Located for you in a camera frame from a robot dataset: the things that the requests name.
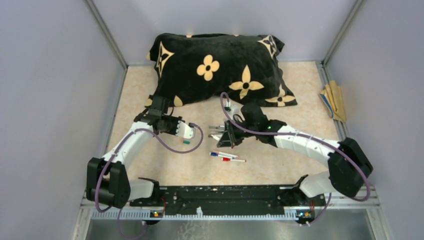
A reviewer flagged black floral pillow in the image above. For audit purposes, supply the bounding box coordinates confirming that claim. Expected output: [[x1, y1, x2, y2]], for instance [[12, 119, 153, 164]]
[[146, 33, 298, 107]]

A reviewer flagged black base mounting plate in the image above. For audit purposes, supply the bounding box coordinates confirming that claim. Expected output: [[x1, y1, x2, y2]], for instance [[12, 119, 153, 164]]
[[129, 184, 326, 216]]

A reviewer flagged white marker pink cap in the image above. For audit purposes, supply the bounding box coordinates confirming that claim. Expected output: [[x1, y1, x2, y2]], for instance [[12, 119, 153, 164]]
[[218, 151, 239, 158]]

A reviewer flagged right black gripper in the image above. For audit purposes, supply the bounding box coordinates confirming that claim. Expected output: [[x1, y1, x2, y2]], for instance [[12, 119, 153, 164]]
[[219, 117, 259, 147]]

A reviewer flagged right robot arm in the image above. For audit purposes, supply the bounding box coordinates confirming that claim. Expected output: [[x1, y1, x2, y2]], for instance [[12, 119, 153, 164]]
[[217, 101, 374, 206]]

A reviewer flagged folded tan cloth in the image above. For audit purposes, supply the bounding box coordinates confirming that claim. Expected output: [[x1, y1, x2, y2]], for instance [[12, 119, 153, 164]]
[[319, 80, 347, 123]]

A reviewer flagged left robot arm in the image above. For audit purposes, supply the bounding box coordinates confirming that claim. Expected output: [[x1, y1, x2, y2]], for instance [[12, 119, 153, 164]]
[[85, 96, 182, 213]]

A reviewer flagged white marker red cap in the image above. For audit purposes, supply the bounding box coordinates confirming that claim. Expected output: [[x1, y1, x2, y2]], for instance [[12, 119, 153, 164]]
[[208, 134, 221, 141]]

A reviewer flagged white marker blue cap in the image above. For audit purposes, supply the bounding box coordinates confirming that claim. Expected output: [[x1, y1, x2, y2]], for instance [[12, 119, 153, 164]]
[[209, 152, 237, 159]]

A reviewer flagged white cable duct strip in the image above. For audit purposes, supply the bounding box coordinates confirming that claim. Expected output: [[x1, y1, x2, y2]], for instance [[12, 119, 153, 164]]
[[91, 208, 299, 221]]

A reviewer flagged dark green pen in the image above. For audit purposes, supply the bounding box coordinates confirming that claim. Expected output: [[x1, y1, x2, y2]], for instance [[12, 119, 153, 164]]
[[208, 131, 224, 136]]

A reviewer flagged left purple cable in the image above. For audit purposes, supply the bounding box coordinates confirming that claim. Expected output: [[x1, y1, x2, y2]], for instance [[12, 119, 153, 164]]
[[94, 123, 205, 239]]

